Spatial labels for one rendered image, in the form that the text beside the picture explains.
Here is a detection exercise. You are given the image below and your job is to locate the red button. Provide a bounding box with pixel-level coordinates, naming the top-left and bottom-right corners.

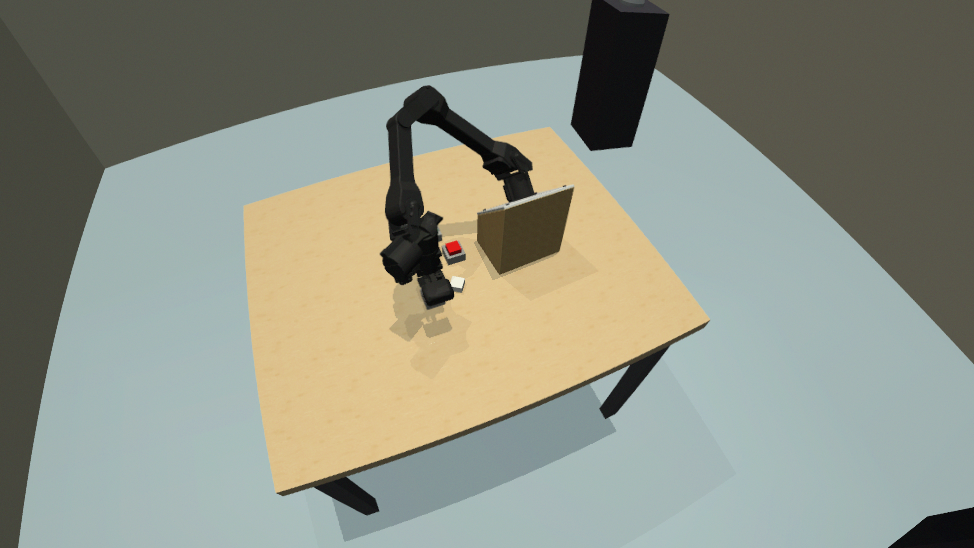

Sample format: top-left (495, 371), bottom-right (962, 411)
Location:
top-left (442, 240), bottom-right (466, 265)

